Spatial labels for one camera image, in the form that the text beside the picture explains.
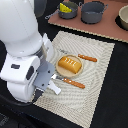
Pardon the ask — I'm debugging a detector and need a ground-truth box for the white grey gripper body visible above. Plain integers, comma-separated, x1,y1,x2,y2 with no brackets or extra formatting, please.
0,34,55,103

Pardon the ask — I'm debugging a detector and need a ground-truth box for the orange bread loaf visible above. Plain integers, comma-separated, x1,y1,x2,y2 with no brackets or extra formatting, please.
58,56,82,74

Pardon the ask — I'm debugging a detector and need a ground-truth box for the yellow cheese wedge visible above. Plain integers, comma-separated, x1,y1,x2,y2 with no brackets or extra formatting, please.
59,3,72,13

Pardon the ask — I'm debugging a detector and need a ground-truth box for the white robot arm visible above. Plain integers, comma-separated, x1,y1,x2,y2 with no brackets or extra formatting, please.
0,0,55,103

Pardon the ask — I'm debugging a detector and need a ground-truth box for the round wooden plate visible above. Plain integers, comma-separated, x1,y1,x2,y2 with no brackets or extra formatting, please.
56,55,83,78

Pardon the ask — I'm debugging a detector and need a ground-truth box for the woven beige placemat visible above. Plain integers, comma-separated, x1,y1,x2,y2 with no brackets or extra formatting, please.
35,31,114,128

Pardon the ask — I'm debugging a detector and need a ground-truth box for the beige bowl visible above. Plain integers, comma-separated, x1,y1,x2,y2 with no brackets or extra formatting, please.
119,5,128,30

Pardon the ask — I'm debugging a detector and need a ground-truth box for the fork with orange handle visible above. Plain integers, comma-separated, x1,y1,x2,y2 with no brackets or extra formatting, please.
51,74,85,89

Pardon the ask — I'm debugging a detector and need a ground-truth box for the knife with orange handle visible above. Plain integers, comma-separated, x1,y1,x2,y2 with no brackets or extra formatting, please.
58,49,97,62

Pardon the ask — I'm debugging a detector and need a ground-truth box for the grey saucepan with handle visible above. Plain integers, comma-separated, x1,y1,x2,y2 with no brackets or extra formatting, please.
46,1,78,19

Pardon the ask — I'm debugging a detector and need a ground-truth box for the grey two-handled pot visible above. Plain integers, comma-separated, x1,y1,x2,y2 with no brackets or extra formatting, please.
79,1,108,24

